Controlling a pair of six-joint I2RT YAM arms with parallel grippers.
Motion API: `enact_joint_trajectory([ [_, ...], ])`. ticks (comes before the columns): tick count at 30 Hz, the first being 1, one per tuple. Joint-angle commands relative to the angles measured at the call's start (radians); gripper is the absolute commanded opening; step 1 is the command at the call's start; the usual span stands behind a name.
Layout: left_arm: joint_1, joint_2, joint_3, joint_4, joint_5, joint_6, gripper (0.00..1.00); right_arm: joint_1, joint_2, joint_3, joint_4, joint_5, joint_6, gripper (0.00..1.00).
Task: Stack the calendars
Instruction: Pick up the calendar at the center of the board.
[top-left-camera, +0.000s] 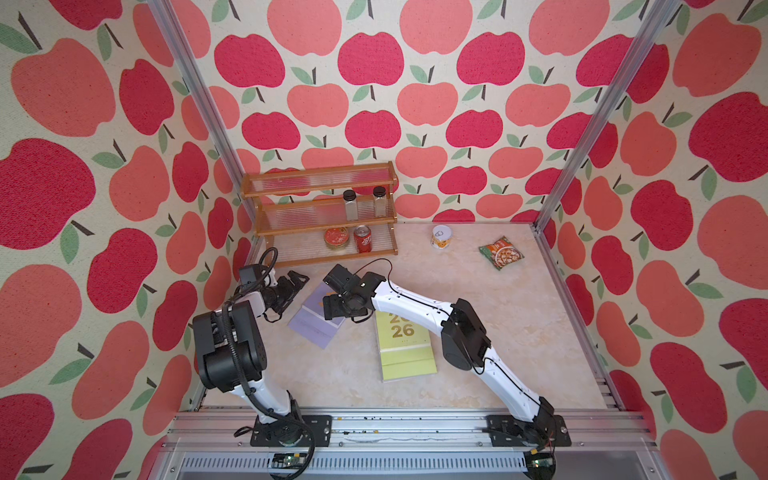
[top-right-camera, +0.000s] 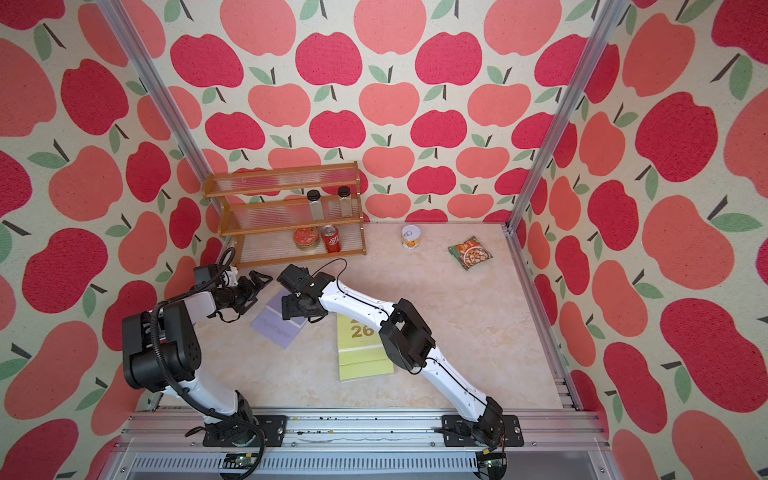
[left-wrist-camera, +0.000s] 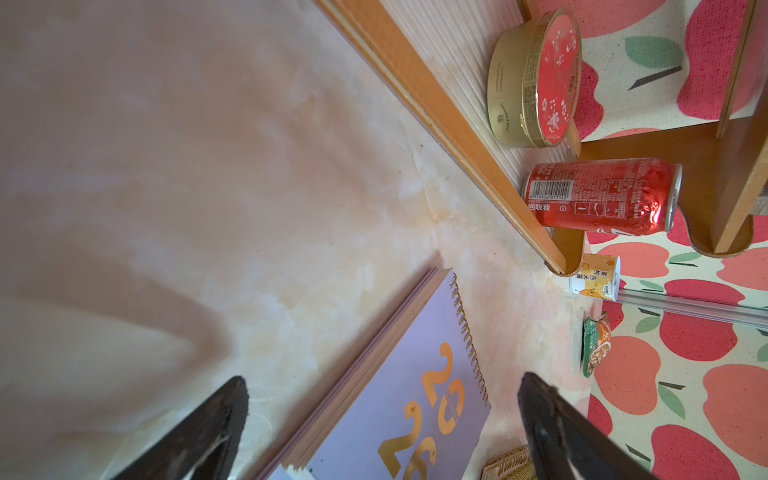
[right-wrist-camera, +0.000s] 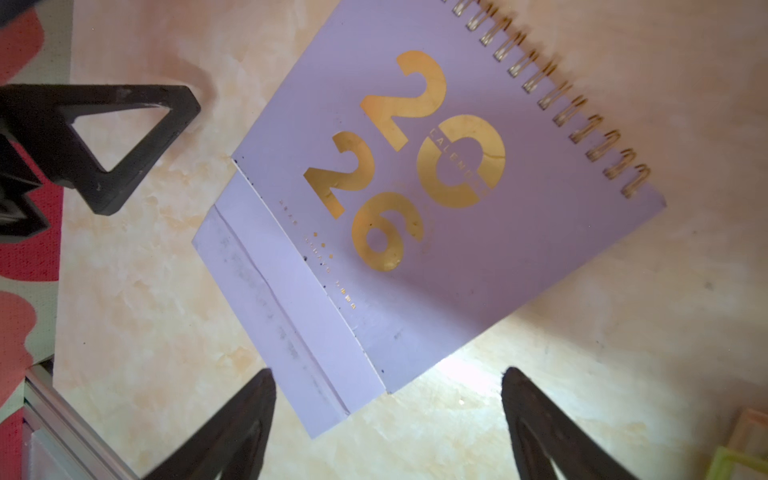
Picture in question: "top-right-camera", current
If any aluminium corner post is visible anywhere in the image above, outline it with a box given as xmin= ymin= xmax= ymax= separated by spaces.
xmin=96 ymin=0 xmax=211 ymax=198
xmin=505 ymin=0 xmax=630 ymax=237

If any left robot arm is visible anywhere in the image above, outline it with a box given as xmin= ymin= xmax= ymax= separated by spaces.
xmin=121 ymin=264 xmax=273 ymax=432

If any left glass spice jar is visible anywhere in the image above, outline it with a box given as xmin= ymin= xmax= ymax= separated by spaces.
xmin=307 ymin=189 xmax=325 ymax=221

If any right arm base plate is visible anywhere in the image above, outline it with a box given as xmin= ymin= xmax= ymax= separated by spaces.
xmin=435 ymin=415 xmax=525 ymax=448

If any white yellow food can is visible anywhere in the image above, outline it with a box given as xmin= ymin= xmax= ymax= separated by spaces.
xmin=401 ymin=225 xmax=422 ymax=250

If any glass spice jar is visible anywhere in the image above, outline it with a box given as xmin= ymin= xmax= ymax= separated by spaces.
xmin=307 ymin=189 xmax=325 ymax=221
xmin=337 ymin=186 xmax=353 ymax=218

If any wooden tiered shelf rack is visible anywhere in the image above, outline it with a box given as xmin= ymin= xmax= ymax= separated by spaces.
xmin=204 ymin=162 xmax=367 ymax=268

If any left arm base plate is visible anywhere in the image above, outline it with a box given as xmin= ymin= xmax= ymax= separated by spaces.
xmin=202 ymin=415 xmax=287 ymax=448

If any flat red tin can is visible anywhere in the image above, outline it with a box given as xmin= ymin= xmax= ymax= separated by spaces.
xmin=293 ymin=227 xmax=320 ymax=250

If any green calendar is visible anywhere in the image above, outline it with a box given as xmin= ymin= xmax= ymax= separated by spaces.
xmin=337 ymin=314 xmax=394 ymax=382

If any right glass spice jar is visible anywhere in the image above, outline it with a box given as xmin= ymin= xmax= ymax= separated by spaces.
xmin=337 ymin=186 xmax=353 ymax=218

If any red soda can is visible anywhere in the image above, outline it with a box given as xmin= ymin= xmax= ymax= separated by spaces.
xmin=320 ymin=225 xmax=342 ymax=254

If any aluminium frame rail front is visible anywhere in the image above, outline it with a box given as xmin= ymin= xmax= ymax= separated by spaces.
xmin=96 ymin=408 xmax=622 ymax=479

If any purple calendar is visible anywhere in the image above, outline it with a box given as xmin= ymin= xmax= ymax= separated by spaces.
xmin=250 ymin=289 xmax=307 ymax=350

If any right aluminium corner post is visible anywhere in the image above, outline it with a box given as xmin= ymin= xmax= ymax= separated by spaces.
xmin=505 ymin=0 xmax=630 ymax=237

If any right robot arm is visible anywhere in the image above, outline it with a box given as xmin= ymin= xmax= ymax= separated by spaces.
xmin=277 ymin=264 xmax=505 ymax=447

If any green orange snack packet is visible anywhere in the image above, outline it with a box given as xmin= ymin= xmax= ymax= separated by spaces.
xmin=448 ymin=236 xmax=493 ymax=271

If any left aluminium corner post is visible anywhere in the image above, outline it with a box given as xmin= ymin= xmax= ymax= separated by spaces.
xmin=96 ymin=0 xmax=211 ymax=198

